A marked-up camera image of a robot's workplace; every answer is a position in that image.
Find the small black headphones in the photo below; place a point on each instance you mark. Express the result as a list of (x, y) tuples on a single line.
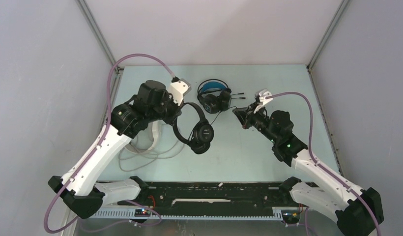
[(202, 133)]

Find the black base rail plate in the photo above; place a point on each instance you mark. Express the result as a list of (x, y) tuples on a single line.
[(216, 199)]

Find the white slotted cable duct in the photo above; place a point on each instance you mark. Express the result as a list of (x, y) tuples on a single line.
[(142, 214)]

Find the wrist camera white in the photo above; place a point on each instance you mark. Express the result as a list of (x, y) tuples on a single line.
[(178, 88), (263, 97)]

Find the white gaming headphones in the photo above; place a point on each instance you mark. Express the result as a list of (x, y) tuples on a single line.
[(147, 146)]

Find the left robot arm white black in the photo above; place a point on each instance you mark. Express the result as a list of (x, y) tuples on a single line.
[(79, 187)]

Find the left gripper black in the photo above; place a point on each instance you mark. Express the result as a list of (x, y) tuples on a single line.
[(177, 110)]

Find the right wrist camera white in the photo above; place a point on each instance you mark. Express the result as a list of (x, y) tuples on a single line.
[(263, 97)]

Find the large black blue headphones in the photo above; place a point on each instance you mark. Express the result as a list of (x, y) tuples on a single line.
[(215, 95)]

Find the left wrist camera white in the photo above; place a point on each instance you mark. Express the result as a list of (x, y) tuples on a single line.
[(178, 88)]

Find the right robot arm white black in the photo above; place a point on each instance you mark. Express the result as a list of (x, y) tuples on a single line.
[(356, 211)]

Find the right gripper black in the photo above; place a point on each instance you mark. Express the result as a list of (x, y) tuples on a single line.
[(245, 115)]

